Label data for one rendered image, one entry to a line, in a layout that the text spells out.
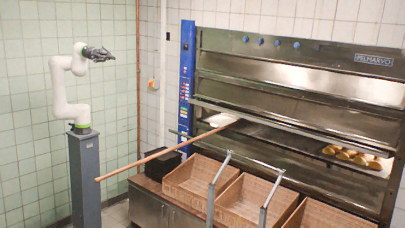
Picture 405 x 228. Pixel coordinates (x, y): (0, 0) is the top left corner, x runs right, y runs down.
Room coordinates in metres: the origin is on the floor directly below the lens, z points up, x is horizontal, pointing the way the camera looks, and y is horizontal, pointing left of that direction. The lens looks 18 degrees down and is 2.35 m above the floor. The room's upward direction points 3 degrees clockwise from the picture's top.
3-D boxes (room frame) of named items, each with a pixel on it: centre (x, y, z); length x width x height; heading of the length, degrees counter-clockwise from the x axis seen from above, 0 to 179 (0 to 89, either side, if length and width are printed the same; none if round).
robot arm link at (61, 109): (2.94, 1.17, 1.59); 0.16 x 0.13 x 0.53; 109
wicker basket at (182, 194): (3.12, -0.01, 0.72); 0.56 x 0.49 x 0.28; 52
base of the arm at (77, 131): (3.02, 1.07, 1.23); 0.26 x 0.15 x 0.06; 51
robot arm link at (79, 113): (2.98, 1.04, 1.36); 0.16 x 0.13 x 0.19; 109
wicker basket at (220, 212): (2.73, -0.47, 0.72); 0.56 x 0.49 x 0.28; 51
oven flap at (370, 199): (2.95, -0.63, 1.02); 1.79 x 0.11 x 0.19; 50
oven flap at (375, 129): (2.95, -0.63, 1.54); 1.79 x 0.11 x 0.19; 50
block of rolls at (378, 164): (2.92, -1.36, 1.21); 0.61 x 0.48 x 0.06; 140
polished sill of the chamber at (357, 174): (2.97, -0.64, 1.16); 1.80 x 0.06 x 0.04; 50
